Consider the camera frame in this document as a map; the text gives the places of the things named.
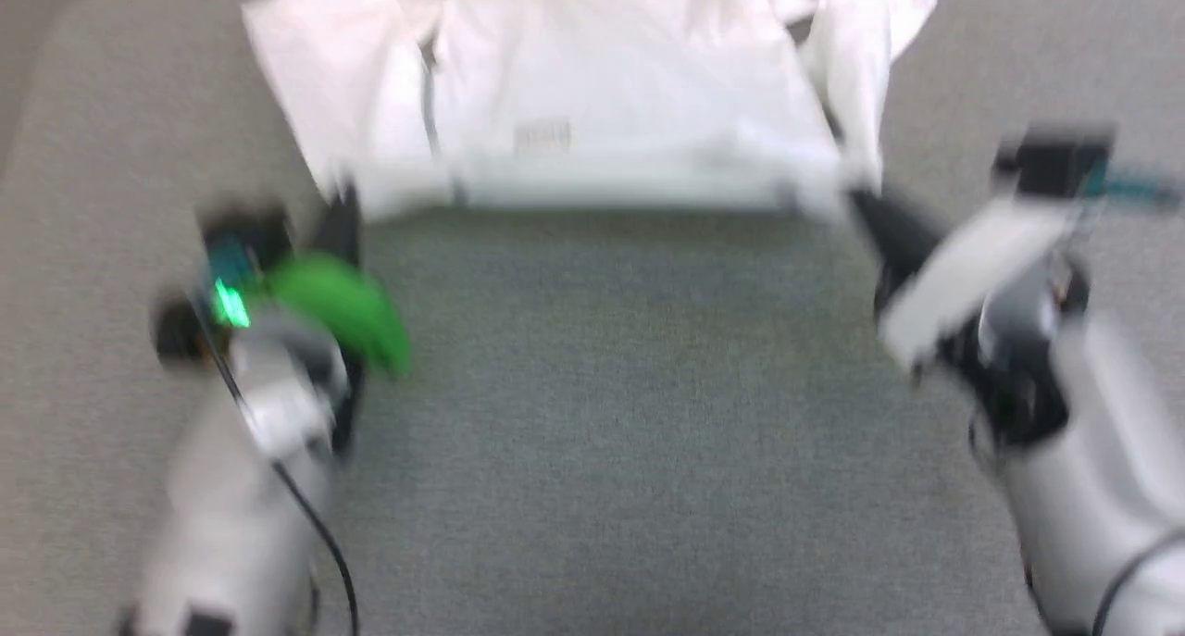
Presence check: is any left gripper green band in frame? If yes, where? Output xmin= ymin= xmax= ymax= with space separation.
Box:
xmin=151 ymin=184 xmax=415 ymax=380

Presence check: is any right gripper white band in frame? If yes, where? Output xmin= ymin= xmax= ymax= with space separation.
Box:
xmin=845 ymin=187 xmax=1091 ymax=370

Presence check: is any white t-shirt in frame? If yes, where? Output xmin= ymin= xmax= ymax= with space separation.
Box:
xmin=240 ymin=0 xmax=940 ymax=227

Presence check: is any grey fabric sofa seat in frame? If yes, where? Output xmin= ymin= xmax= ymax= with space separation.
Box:
xmin=0 ymin=0 xmax=1185 ymax=636

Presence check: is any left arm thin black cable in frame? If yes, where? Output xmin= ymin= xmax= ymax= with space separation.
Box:
xmin=196 ymin=307 xmax=360 ymax=636

